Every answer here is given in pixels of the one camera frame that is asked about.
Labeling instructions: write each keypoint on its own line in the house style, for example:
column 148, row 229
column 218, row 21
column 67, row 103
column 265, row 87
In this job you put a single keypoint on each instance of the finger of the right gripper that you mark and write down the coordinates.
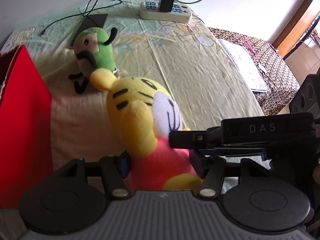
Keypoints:
column 190, row 140

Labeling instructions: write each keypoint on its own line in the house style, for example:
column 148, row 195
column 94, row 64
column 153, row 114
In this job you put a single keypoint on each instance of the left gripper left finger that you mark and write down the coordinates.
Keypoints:
column 113, row 172

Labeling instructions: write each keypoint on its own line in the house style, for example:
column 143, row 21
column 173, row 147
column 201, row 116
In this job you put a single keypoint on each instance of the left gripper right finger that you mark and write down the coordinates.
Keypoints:
column 211, row 171

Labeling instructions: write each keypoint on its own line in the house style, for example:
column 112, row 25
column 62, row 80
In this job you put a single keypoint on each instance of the yellow tiger plush toy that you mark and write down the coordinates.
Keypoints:
column 142, row 114

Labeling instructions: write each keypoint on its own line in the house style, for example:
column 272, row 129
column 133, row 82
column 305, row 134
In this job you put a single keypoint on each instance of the green avocado plush toy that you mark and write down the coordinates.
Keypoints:
column 93, row 50

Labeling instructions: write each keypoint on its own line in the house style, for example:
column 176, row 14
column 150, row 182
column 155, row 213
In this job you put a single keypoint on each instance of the brown patterned bedspread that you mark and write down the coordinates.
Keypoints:
column 275, row 72

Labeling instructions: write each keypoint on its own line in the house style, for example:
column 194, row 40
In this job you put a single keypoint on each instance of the cartoon print bed sheet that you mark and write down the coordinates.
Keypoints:
column 186, row 59

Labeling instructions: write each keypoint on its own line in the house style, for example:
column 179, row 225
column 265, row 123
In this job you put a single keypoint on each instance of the open notebook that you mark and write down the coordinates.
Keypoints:
column 245, row 66

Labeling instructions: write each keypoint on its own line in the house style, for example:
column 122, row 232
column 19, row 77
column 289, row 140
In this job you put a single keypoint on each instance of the red cardboard box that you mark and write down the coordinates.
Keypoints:
column 26, row 103

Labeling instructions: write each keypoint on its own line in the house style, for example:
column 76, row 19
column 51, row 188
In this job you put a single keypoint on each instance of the white power strip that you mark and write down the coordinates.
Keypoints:
column 149, row 10

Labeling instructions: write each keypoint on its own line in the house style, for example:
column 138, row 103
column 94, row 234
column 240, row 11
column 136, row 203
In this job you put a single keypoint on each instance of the black smartphone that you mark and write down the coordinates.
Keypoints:
column 90, row 21

